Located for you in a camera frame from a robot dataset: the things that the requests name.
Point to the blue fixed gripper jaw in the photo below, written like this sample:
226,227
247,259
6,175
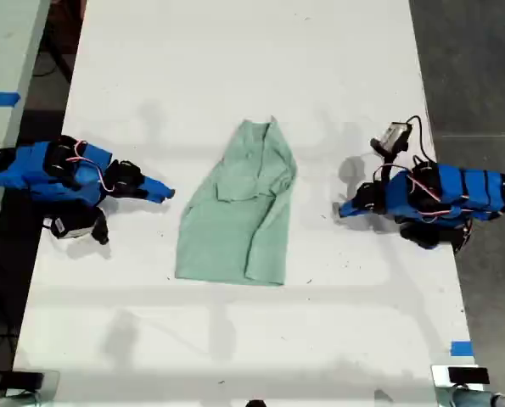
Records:
351,205
156,185

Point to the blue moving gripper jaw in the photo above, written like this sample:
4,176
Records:
146,195
354,214

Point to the pale green T-shirt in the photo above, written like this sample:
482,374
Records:
235,220

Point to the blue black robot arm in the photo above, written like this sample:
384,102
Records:
451,191
31,169

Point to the white side table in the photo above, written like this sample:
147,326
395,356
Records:
1,85

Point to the short blue tape strip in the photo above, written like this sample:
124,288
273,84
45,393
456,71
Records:
461,348

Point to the small black box, white plate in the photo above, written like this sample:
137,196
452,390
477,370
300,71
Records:
467,375

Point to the small black round object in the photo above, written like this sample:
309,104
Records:
255,403

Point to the small black box, clear plate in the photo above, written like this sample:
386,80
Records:
25,379

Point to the grey pipe clamp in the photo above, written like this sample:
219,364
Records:
477,397
6,400

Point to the short black camera stalk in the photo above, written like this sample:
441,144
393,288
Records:
100,226
386,167

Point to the black silver camera box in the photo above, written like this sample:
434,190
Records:
391,136

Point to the black white camera box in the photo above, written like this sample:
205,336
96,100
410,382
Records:
69,228

